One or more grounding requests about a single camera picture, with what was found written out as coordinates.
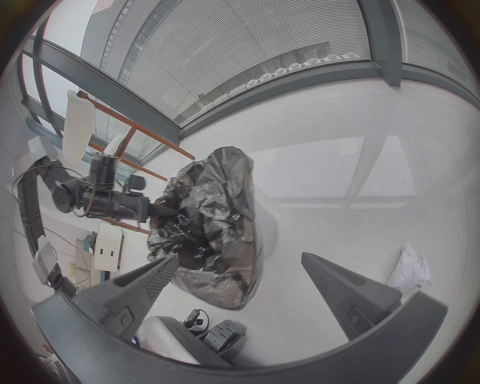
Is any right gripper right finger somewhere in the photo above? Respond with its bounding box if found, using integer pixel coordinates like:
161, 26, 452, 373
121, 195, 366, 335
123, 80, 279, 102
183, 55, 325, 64
301, 252, 402, 343

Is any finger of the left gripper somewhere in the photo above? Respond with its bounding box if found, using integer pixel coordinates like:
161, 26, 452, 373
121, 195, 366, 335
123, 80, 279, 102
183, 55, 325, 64
148, 202, 181, 219

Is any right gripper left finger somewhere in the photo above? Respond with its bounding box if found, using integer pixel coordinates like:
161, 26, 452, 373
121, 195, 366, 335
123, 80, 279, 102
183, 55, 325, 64
74, 253, 181, 343

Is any black plastic bag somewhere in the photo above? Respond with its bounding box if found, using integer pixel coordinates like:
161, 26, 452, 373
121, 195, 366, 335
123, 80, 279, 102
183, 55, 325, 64
147, 146, 265, 311

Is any white paper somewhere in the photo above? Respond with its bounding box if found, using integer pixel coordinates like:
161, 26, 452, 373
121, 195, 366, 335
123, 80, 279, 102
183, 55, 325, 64
387, 242, 432, 292

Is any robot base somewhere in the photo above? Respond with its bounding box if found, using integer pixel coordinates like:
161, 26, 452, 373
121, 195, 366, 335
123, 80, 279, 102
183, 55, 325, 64
134, 309, 249, 367

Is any white trash bin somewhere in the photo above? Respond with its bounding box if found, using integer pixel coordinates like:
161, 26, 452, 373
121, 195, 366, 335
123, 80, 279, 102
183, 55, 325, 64
258, 202, 280, 264

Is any small white cabinet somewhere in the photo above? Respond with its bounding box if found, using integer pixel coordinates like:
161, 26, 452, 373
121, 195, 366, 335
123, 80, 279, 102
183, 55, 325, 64
92, 222, 125, 273

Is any white wooden chair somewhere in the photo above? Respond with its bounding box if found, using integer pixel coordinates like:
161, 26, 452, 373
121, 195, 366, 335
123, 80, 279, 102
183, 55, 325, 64
61, 89, 196, 235

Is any window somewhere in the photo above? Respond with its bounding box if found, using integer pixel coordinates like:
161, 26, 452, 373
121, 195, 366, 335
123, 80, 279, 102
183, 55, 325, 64
19, 0, 480, 174

